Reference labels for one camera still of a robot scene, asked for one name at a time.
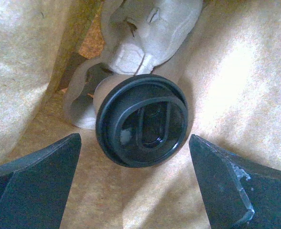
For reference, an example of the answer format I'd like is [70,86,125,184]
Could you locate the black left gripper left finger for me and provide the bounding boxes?
[0,133,81,229]

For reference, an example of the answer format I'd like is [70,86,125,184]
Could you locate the brown paper coffee cup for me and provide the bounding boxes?
[93,74,132,115]

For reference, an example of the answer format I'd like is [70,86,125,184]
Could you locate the black coffee cup lid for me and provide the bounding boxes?
[96,74,188,168]

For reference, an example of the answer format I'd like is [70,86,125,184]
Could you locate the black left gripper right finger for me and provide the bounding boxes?
[189,135,281,229]

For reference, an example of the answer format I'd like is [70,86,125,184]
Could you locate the brown and green paper bag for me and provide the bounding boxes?
[0,0,281,229]

